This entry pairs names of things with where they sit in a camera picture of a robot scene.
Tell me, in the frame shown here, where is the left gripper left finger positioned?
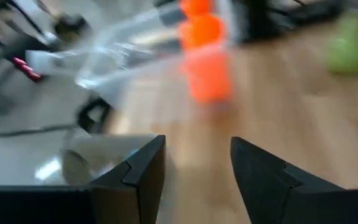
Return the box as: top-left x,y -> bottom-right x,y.
88,134 -> 167,224

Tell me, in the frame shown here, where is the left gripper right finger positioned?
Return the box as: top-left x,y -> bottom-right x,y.
230,136 -> 358,224

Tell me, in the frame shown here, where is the orange squeeze bottle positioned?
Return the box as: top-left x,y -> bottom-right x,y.
178,0 -> 233,105

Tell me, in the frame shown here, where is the clear bottle white cap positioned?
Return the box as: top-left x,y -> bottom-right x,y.
25,37 -> 155,94

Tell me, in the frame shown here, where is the clear plastic bin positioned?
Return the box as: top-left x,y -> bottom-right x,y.
73,9 -> 236,110

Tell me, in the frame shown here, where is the green pear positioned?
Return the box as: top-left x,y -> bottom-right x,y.
324,9 -> 358,76

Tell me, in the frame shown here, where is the pink-handled tool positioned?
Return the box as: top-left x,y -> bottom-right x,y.
12,57 -> 42,82

